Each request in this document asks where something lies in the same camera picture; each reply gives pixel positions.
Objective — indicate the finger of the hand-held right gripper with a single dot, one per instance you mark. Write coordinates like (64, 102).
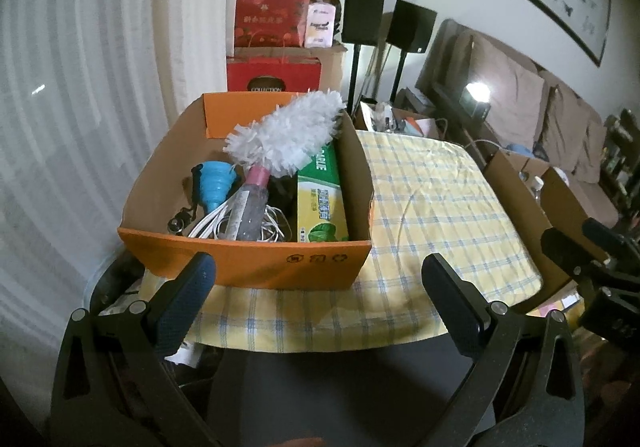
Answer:
(575, 257)
(615, 242)

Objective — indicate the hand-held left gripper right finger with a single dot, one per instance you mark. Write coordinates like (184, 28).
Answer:
(452, 302)

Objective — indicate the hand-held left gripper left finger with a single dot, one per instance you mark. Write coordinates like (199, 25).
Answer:
(182, 302)

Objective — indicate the orange cardboard box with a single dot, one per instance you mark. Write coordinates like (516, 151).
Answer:
(240, 262)

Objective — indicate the clear plastic bottle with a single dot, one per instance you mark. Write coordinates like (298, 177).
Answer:
(245, 217)

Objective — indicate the blue collapsible funnel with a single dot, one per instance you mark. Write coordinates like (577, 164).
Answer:
(215, 187)

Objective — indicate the green toothpaste box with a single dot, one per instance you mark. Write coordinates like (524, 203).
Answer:
(322, 207)

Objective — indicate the white fluffy duster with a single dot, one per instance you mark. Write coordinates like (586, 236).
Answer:
(290, 132)

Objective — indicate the open brown cardboard box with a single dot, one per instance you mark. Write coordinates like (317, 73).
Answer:
(520, 207)

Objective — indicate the dark round container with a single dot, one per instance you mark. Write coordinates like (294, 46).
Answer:
(107, 282)

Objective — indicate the white capped bottle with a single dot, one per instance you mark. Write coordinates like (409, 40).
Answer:
(537, 187)

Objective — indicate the yellow checked tablecloth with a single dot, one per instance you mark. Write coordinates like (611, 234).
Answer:
(425, 227)

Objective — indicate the cluttered display shelf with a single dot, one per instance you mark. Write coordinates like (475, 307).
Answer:
(622, 162)

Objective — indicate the cardboard box of clutter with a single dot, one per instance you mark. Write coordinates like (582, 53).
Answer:
(425, 127)

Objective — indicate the black device with bright screen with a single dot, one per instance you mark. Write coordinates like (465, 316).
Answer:
(475, 102)

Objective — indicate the brown sofa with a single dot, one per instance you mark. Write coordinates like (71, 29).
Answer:
(505, 82)

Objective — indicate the black flat device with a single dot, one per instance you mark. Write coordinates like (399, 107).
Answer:
(417, 98)

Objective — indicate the sheer white curtain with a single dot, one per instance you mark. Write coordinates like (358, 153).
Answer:
(65, 127)

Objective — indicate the red collection gift bag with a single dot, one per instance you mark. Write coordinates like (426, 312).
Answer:
(272, 74)

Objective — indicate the white curtain panel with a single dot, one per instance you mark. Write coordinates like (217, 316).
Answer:
(200, 27)

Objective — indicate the red patterned gift bag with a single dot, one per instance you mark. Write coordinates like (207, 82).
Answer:
(270, 17)

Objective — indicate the white and pink carton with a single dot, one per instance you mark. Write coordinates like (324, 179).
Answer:
(319, 26)

